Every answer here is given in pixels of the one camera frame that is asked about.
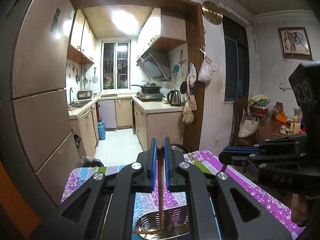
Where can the framed elephant picture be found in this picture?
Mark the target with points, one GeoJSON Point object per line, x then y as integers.
{"type": "Point", "coordinates": [295, 43]}

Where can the beige multi-door refrigerator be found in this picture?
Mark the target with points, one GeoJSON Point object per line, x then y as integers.
{"type": "Point", "coordinates": [36, 135]}

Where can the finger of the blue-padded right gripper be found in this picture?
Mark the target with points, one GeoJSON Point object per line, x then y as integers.
{"type": "Point", "coordinates": [237, 155]}

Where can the perforated metal utensil holder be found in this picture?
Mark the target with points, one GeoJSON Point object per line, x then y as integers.
{"type": "Point", "coordinates": [175, 224]}

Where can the stainless electric kettle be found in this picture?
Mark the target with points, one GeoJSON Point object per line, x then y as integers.
{"type": "Point", "coordinates": [174, 98]}

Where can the toaster oven on counter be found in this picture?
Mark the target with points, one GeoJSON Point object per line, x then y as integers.
{"type": "Point", "coordinates": [84, 94]}

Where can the blue water jug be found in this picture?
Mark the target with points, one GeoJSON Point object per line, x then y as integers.
{"type": "Point", "coordinates": [101, 129]}

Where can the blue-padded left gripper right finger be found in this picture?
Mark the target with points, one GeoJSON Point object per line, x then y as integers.
{"type": "Point", "coordinates": [167, 153]}

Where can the white hanging plastic bag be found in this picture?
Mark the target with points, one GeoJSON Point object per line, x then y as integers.
{"type": "Point", "coordinates": [205, 72]}

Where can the brown wooden chopstick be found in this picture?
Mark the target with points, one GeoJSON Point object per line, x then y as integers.
{"type": "Point", "coordinates": [160, 164]}

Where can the person's right hand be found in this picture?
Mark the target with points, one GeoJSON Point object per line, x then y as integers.
{"type": "Point", "coordinates": [299, 208]}

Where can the slanted metal range hood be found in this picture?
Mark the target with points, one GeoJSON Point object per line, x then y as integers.
{"type": "Point", "coordinates": [156, 63]}

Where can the white tote bag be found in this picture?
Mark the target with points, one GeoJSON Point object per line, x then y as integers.
{"type": "Point", "coordinates": [248, 126]}

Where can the black wok on stove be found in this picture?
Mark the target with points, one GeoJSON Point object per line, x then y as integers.
{"type": "Point", "coordinates": [149, 87]}

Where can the round gold wall clock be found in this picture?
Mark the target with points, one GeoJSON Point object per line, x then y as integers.
{"type": "Point", "coordinates": [212, 12]}

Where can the kitchen window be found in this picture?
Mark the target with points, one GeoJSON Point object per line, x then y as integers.
{"type": "Point", "coordinates": [115, 65]}

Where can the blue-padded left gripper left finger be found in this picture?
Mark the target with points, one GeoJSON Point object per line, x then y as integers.
{"type": "Point", "coordinates": [153, 162]}

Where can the dark wooden side table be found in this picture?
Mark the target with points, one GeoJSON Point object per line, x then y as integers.
{"type": "Point", "coordinates": [269, 129]}

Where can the colourful floral tablecloth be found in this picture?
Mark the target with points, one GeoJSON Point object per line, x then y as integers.
{"type": "Point", "coordinates": [207, 162]}

